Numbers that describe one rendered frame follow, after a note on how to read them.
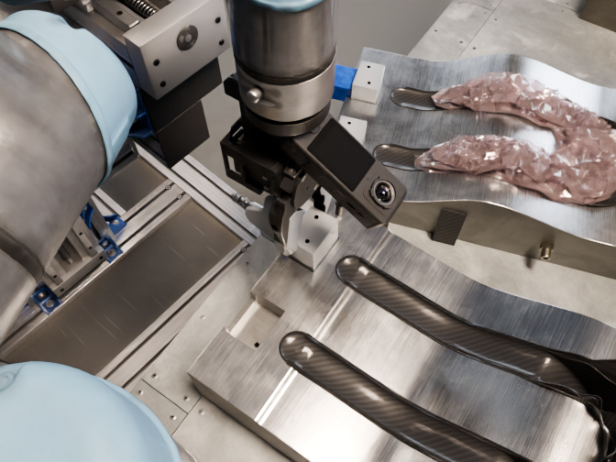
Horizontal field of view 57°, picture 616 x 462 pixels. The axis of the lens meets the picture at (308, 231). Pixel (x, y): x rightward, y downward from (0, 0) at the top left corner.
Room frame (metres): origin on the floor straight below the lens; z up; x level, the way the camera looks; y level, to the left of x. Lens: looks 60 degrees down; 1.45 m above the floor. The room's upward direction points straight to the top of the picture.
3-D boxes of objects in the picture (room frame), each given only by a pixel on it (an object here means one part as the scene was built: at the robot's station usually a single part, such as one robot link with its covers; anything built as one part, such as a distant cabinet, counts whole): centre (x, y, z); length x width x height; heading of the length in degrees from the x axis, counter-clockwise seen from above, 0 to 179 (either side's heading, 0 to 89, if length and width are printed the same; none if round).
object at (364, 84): (0.60, -0.04, 0.85); 0.13 x 0.05 x 0.05; 73
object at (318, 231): (0.33, 0.03, 0.90); 0.13 x 0.05 x 0.05; 56
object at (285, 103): (0.32, 0.02, 1.14); 0.08 x 0.08 x 0.05
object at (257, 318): (0.22, 0.06, 0.87); 0.05 x 0.05 x 0.04; 56
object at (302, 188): (0.33, 0.02, 1.06); 0.09 x 0.08 x 0.12; 56
